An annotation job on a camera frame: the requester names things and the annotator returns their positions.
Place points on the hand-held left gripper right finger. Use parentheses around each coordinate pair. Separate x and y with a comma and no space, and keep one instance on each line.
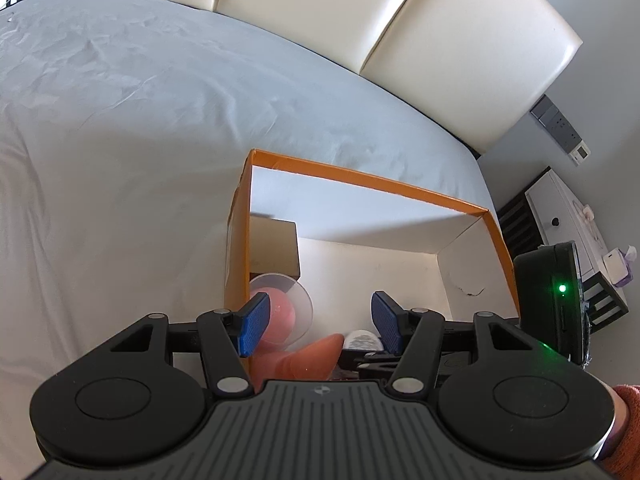
(387,322)

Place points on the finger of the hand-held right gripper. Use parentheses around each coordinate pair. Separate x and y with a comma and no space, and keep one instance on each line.
(375,364)

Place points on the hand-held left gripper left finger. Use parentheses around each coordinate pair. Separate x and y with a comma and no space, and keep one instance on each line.
(255,325)

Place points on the pink ball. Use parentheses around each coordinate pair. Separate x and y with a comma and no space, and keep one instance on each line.
(282,310)

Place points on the orange cardboard box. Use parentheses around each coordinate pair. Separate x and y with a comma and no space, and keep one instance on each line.
(380,270)

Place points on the orange carrot-shaped toy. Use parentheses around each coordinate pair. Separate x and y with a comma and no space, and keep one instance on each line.
(310,360)

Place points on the brown cardboard box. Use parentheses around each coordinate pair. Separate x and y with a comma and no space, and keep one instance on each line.
(275,245)

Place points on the person's right forearm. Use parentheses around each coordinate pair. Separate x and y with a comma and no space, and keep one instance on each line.
(622,425)

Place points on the white and purple small box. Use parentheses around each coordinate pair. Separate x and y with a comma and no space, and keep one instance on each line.
(619,266)

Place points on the pale pink small object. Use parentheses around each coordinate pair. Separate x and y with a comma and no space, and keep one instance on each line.
(585,212)

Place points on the white drawer nightstand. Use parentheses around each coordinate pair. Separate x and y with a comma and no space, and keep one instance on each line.
(555,200)

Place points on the bed with grey sheet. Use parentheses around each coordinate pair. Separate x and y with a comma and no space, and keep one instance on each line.
(150,135)

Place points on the cream padded headboard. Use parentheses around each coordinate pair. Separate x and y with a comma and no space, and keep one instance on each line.
(300,5)

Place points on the white wall thermostat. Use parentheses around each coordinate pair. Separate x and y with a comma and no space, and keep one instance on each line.
(580,154)

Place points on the grey wall socket panel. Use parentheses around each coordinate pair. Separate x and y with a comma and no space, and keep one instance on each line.
(556,122)

